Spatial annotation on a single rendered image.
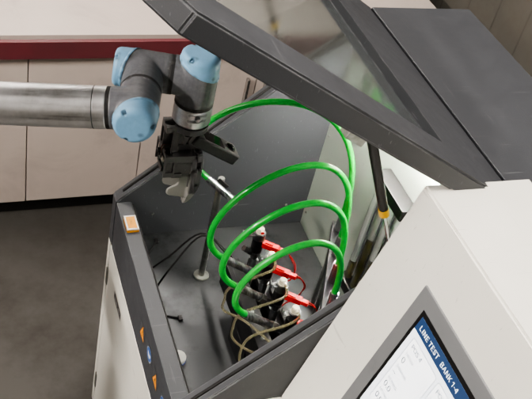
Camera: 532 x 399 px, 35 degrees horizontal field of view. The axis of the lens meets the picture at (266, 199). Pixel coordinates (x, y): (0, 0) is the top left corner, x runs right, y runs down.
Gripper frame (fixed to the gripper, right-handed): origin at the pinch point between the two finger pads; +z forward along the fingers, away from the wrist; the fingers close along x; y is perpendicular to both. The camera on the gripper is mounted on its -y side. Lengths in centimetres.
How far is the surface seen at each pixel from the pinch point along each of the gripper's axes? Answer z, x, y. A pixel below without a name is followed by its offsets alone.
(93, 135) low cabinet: 84, -129, -7
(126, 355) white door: 58, -5, 7
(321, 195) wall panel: 25, -25, -47
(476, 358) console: -21, 64, -27
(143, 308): 31.1, 2.8, 6.6
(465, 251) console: -30, 50, -29
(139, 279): 29.4, -4.7, 6.1
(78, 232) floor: 124, -119, -3
